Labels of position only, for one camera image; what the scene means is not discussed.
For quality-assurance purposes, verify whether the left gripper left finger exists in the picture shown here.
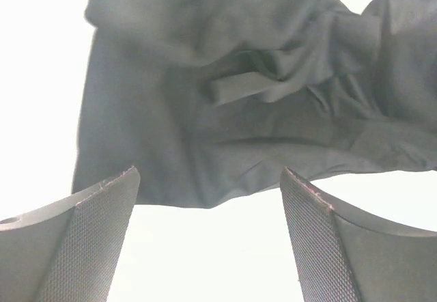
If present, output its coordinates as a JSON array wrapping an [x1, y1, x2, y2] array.
[[1, 167, 140, 302]]

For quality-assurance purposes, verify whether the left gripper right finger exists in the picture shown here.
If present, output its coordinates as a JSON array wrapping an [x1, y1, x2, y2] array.
[[280, 169, 436, 302]]

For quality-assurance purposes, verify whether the black t shirt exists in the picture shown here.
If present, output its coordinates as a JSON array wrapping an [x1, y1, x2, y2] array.
[[72, 0, 436, 208]]

